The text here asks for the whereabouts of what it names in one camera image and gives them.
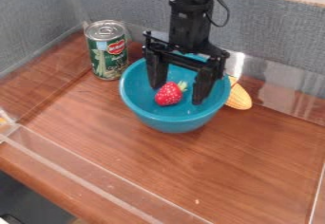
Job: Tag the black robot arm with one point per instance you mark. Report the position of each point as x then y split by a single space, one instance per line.
187 48

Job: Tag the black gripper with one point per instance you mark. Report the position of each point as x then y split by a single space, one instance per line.
206 60

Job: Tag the green vegetable can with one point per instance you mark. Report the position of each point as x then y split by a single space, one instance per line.
107 49

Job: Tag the yellow toy corn cob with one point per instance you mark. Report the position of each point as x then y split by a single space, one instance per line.
240 99

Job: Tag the clear acrylic barrier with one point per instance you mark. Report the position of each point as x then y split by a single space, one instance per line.
74 168

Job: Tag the blue plastic bowl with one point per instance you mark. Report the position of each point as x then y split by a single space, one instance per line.
177 118

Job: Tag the red toy strawberry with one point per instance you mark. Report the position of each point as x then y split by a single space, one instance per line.
170 94

